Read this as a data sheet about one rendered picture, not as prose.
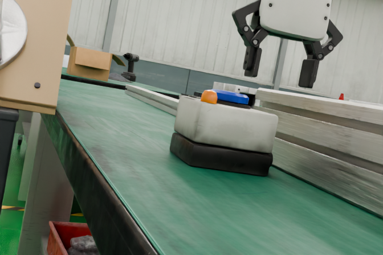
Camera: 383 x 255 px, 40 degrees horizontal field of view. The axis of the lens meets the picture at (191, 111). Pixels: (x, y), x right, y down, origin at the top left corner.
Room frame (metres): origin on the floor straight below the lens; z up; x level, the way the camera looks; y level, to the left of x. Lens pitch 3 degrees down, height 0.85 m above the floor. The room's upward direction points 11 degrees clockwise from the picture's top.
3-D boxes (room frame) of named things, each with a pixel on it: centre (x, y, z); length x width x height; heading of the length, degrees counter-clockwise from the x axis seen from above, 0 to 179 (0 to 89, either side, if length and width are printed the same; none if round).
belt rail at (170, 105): (1.33, 0.07, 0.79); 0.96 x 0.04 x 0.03; 17
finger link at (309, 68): (0.75, -0.16, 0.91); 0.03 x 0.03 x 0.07; 17
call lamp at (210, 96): (0.49, -0.01, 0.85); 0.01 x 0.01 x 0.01
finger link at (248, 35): (0.72, -0.06, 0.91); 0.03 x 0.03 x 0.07; 17
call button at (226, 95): (0.53, -0.03, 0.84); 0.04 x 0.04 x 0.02
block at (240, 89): (1.71, -0.14, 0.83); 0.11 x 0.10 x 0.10; 107
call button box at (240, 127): (0.53, -0.04, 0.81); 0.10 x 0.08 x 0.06; 107
